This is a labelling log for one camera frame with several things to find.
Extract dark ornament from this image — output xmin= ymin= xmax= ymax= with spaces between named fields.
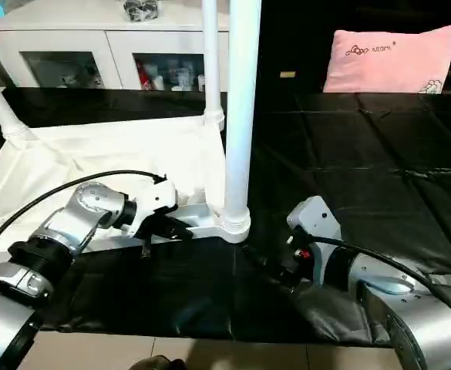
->
xmin=123 ymin=0 xmax=161 ymax=22

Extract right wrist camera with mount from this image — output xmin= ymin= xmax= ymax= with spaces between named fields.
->
xmin=287 ymin=196 xmax=343 ymax=286

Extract pink pillow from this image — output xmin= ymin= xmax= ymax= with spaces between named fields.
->
xmin=322 ymin=25 xmax=451 ymax=95

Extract black furniture with yellow label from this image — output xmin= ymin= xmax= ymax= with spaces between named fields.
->
xmin=256 ymin=0 xmax=451 ymax=93

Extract white cabinet with glass doors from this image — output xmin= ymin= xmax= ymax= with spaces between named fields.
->
xmin=0 ymin=0 xmax=231 ymax=92

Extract black work mat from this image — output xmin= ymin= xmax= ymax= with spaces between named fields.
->
xmin=0 ymin=86 xmax=451 ymax=345

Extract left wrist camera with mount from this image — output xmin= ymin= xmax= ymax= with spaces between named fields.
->
xmin=125 ymin=179 xmax=180 ymax=238

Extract dark robot foot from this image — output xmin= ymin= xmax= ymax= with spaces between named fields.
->
xmin=129 ymin=356 xmax=187 ymax=370

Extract white plastic table top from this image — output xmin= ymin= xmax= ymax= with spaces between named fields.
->
xmin=0 ymin=116 xmax=252 ymax=259

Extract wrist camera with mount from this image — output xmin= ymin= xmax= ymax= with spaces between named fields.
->
xmin=125 ymin=179 xmax=180 ymax=238
xmin=287 ymin=196 xmax=343 ymax=286

